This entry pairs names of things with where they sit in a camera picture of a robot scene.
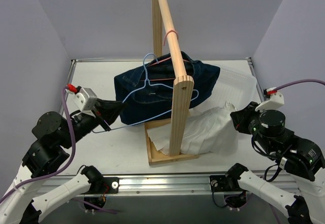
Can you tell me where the white pleated skirt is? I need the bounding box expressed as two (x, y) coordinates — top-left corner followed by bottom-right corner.
(146, 101), (241, 156)

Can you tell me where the dark blue denim skirt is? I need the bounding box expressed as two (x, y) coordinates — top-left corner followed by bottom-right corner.
(114, 60), (220, 125)

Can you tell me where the blue wire hanger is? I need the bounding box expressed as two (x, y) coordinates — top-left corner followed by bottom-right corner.
(91, 53), (199, 134)

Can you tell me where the pink wire hanger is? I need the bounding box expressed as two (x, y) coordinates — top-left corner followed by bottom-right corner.
(148, 29), (201, 80)

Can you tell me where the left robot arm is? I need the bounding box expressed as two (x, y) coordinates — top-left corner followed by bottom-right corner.
(1, 99), (126, 223)

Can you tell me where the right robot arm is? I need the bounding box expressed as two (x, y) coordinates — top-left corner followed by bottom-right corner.
(225, 102), (324, 223)

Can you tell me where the white perforated plastic basket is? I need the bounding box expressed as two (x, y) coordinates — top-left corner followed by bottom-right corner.
(210, 66), (257, 110)

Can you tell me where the wooden clothes rack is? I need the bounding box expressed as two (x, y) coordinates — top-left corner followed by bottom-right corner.
(144, 0), (199, 166)

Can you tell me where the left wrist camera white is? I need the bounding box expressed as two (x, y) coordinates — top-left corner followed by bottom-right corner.
(67, 84), (98, 113)

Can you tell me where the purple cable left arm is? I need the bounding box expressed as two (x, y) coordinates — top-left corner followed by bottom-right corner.
(0, 88), (77, 204)

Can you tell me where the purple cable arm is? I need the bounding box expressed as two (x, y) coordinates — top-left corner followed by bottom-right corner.
(273, 79), (325, 92)
(0, 88), (77, 204)

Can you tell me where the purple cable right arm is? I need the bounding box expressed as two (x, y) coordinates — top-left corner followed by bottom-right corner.
(273, 79), (325, 92)

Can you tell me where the aluminium mounting rail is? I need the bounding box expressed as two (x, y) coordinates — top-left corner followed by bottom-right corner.
(38, 174), (299, 196)

